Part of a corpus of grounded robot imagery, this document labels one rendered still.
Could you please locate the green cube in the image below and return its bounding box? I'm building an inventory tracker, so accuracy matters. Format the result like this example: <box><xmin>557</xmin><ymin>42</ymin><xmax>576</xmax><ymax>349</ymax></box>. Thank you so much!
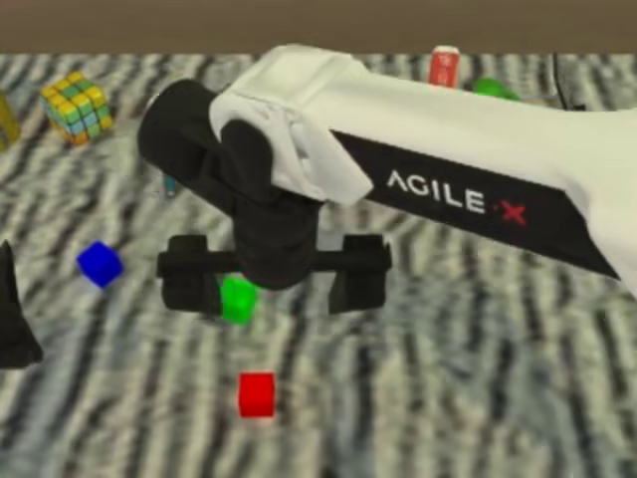
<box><xmin>218</xmin><ymin>276</ymin><xmax>258</xmax><ymax>328</ymax></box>

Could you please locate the blue cube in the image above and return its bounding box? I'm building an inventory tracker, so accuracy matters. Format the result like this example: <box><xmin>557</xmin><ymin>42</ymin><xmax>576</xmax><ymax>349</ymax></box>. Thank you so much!
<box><xmin>76</xmin><ymin>240</ymin><xmax>125</xmax><ymax>290</ymax></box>

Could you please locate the red cube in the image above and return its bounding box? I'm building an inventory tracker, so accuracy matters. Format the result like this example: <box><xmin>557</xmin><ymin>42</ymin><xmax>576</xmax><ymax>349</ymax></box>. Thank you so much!
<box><xmin>237</xmin><ymin>370</ymin><xmax>277</xmax><ymax>420</ymax></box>

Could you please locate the yellow box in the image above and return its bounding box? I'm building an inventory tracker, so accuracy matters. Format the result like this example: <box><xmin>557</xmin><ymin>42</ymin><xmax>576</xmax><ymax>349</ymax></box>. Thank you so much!
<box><xmin>0</xmin><ymin>92</ymin><xmax>22</xmax><ymax>151</ymax></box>

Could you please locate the multicoloured puzzle cube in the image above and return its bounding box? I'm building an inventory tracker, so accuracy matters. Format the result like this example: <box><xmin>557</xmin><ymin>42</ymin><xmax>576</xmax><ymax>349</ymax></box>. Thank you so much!
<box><xmin>40</xmin><ymin>71</ymin><xmax>113</xmax><ymax>147</ymax></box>

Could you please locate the red drink can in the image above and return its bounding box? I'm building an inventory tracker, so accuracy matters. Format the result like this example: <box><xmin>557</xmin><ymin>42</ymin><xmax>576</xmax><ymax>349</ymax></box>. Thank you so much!
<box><xmin>428</xmin><ymin>45</ymin><xmax>462</xmax><ymax>90</ymax></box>

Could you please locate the green round object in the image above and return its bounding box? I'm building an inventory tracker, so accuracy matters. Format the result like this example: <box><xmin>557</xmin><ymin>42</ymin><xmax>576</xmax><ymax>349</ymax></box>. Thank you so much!
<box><xmin>469</xmin><ymin>77</ymin><xmax>522</xmax><ymax>102</ymax></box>

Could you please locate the black cable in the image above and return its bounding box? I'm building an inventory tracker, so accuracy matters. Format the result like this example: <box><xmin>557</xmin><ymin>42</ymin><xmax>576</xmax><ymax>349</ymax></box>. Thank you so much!
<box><xmin>550</xmin><ymin>52</ymin><xmax>589</xmax><ymax>112</ymax></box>

